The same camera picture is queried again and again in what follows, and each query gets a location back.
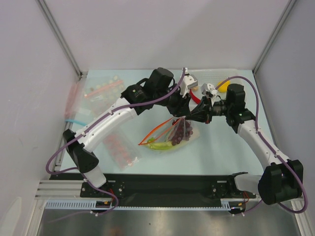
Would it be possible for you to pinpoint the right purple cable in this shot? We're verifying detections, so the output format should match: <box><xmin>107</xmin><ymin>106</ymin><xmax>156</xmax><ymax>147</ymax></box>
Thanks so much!
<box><xmin>216</xmin><ymin>75</ymin><xmax>309</xmax><ymax>217</ymax></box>

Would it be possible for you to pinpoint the purple cable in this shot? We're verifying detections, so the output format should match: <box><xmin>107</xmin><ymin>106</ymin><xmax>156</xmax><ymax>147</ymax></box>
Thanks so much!
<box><xmin>216</xmin><ymin>75</ymin><xmax>309</xmax><ymax>217</ymax></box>
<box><xmin>45</xmin><ymin>67</ymin><xmax>187</xmax><ymax>217</ymax></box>

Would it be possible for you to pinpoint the red grapes bunch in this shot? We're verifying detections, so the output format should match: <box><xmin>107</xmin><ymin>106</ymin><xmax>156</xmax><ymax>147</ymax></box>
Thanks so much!
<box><xmin>168</xmin><ymin>118</ymin><xmax>193</xmax><ymax>146</ymax></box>

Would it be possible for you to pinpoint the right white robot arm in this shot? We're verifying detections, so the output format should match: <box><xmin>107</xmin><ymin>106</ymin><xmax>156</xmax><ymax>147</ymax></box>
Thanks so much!
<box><xmin>186</xmin><ymin>84</ymin><xmax>303</xmax><ymax>205</ymax></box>

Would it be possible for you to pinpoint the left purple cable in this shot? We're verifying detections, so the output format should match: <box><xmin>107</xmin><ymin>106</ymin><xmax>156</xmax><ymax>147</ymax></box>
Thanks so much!
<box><xmin>45</xmin><ymin>67</ymin><xmax>187</xmax><ymax>217</ymax></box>

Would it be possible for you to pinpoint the right aluminium frame post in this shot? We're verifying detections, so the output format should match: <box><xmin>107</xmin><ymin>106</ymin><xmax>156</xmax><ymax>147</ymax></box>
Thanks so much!
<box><xmin>252</xmin><ymin>0</ymin><xmax>298</xmax><ymax>76</ymax></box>

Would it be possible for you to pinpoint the clear orange-zipper zip bag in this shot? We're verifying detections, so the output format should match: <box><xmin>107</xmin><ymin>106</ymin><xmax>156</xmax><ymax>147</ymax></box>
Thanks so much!
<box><xmin>138</xmin><ymin>117</ymin><xmax>200</xmax><ymax>152</ymax></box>

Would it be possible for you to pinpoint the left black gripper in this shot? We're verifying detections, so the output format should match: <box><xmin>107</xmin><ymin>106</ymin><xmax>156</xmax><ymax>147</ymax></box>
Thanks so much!
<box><xmin>154</xmin><ymin>84</ymin><xmax>191</xmax><ymax>118</ymax></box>

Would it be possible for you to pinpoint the blue-zipper bag edge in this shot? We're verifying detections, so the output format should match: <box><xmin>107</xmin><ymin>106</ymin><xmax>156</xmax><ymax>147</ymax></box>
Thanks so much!
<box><xmin>65</xmin><ymin>119</ymin><xmax>87</xmax><ymax>126</ymax></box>

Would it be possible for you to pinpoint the aluminium front rail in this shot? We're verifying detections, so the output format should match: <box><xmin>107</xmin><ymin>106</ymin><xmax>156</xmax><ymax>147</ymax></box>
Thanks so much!
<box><xmin>34</xmin><ymin>179</ymin><xmax>86</xmax><ymax>200</ymax></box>

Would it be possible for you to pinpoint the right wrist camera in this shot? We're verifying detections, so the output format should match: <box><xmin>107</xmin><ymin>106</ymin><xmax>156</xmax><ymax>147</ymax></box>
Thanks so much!
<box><xmin>200</xmin><ymin>83</ymin><xmax>218</xmax><ymax>98</ymax></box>

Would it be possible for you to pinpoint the left aluminium frame post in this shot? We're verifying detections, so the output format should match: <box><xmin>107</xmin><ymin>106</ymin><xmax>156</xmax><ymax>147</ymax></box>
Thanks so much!
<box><xmin>35</xmin><ymin>0</ymin><xmax>84</xmax><ymax>81</ymax></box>

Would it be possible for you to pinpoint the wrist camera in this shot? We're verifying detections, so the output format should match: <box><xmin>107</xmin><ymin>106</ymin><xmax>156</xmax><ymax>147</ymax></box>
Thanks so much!
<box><xmin>180</xmin><ymin>73</ymin><xmax>198</xmax><ymax>98</ymax></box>
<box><xmin>200</xmin><ymin>83</ymin><xmax>218</xmax><ymax>98</ymax></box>

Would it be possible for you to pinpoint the yellow-dotted pink-zipper bag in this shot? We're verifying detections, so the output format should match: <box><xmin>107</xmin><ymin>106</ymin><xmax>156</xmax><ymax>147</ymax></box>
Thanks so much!
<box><xmin>83</xmin><ymin>75</ymin><xmax>125</xmax><ymax>117</ymax></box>

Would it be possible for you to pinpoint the white slotted cable duct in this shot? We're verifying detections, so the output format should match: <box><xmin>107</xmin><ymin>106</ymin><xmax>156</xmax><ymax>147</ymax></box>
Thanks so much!
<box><xmin>45</xmin><ymin>200</ymin><xmax>243</xmax><ymax>211</ymax></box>

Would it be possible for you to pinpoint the yellow pear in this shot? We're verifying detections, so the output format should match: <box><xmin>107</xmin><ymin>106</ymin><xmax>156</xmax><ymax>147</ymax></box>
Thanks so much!
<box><xmin>217</xmin><ymin>81</ymin><xmax>230</xmax><ymax>93</ymax></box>

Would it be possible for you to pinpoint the aluminium frame post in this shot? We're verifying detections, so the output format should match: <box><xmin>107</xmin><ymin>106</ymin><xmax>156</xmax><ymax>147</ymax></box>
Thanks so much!
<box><xmin>35</xmin><ymin>0</ymin><xmax>84</xmax><ymax>81</ymax></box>
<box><xmin>252</xmin><ymin>0</ymin><xmax>298</xmax><ymax>76</ymax></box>

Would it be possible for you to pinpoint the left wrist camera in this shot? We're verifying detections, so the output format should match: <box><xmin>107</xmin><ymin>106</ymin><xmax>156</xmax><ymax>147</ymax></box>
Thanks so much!
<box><xmin>180</xmin><ymin>73</ymin><xmax>198</xmax><ymax>98</ymax></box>

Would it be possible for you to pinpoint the green onion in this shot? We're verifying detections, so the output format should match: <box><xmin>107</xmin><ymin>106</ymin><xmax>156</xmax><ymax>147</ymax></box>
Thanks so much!
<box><xmin>146</xmin><ymin>141</ymin><xmax>174</xmax><ymax>150</ymax></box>

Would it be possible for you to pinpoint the red chili pepper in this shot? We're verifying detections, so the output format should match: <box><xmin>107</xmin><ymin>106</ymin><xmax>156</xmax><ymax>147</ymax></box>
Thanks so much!
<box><xmin>189</xmin><ymin>90</ymin><xmax>201</xmax><ymax>104</ymax></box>

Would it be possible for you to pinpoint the red-dotted zip bag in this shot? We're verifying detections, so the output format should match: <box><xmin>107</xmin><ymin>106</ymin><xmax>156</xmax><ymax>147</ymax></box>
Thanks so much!
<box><xmin>103</xmin><ymin>131</ymin><xmax>142</xmax><ymax>171</ymax></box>

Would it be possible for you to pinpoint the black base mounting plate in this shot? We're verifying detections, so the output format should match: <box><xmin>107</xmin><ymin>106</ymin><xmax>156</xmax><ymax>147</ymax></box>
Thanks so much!
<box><xmin>49</xmin><ymin>172</ymin><xmax>256</xmax><ymax>208</ymax></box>

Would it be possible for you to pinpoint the white plastic basket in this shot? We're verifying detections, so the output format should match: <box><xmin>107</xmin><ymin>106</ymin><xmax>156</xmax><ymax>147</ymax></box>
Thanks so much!
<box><xmin>189</xmin><ymin>69</ymin><xmax>239</xmax><ymax>98</ymax></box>

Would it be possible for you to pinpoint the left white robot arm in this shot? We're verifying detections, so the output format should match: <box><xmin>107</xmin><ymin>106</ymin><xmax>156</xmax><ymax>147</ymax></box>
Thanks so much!
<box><xmin>63</xmin><ymin>67</ymin><xmax>197</xmax><ymax>197</ymax></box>

